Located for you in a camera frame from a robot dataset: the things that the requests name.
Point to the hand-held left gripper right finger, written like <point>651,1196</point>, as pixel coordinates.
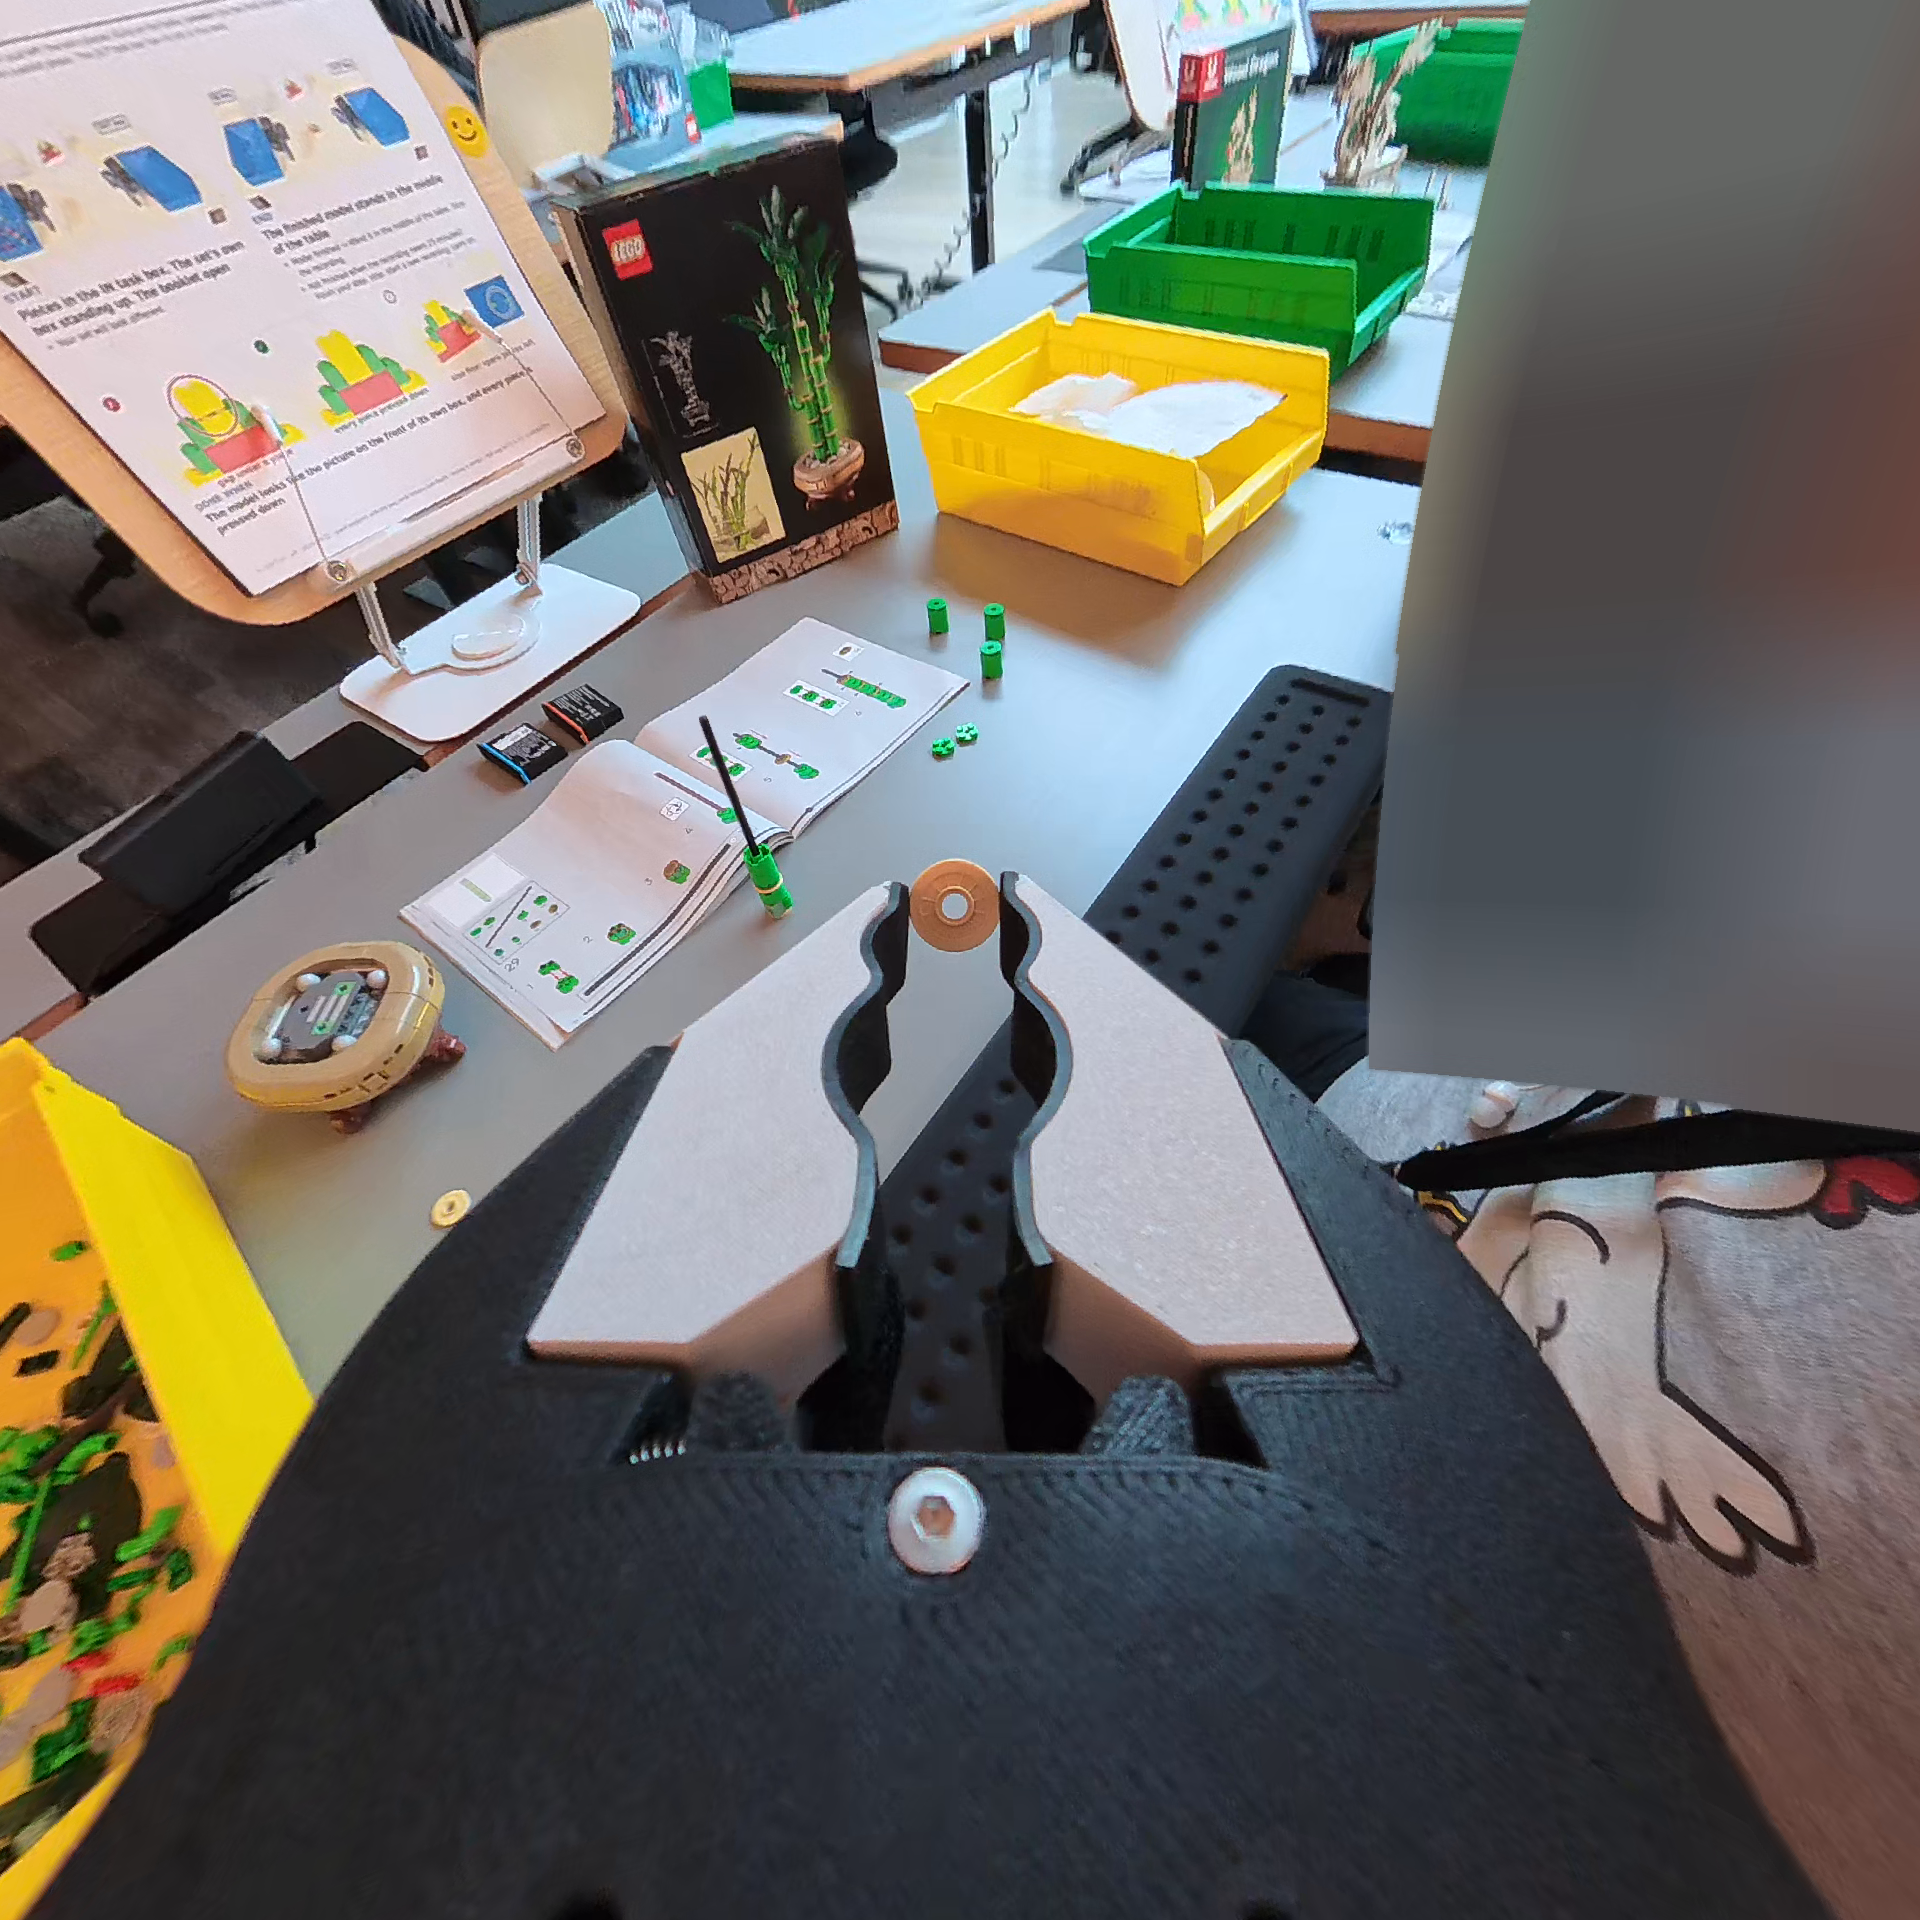
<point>1185,1187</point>

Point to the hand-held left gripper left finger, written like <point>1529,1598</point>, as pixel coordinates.
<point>707,1187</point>

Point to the black rod with green cylinders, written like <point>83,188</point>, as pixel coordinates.
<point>767,880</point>

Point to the tan round brick disc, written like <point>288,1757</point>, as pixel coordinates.
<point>957,906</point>

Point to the open instruction booklet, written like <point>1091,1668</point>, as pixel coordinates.
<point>684,816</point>

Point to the tan round pot base model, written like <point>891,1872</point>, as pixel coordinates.
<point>337,1028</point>

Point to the black battery blue trim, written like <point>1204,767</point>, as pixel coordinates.
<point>521,749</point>

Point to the black battery orange trim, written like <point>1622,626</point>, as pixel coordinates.
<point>586,708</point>

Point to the person's grey printed shirt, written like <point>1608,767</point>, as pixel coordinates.
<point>1724,1352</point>

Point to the yellow bin with brick pieces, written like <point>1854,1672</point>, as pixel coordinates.
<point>136,1244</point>

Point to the instruction sheet on wooden stand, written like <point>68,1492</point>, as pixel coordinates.
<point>478,636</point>

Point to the black chair part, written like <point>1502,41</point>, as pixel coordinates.
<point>192,857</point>

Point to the pile of loose brick pieces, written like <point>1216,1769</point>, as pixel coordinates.
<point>60,1502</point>

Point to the yellow bin with plastic bags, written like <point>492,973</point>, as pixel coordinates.
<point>1117,451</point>

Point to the clear plastic bag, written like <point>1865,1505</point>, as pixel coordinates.
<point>1070,398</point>
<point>1202,416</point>

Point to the black bamboo product box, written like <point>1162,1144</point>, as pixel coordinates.
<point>730,367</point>

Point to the green plastic bin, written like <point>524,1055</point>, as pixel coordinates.
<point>1253,271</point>

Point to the printed instruction sheet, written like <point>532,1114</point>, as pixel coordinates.
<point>269,271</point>

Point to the brown brick plant model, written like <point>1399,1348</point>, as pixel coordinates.
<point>1366,121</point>

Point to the yellow smiley sticker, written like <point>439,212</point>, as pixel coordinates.
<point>468,130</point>

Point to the dark product box red corner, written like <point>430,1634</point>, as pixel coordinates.
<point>1229,91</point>

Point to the distant green bin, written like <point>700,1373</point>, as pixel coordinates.
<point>1442,91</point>

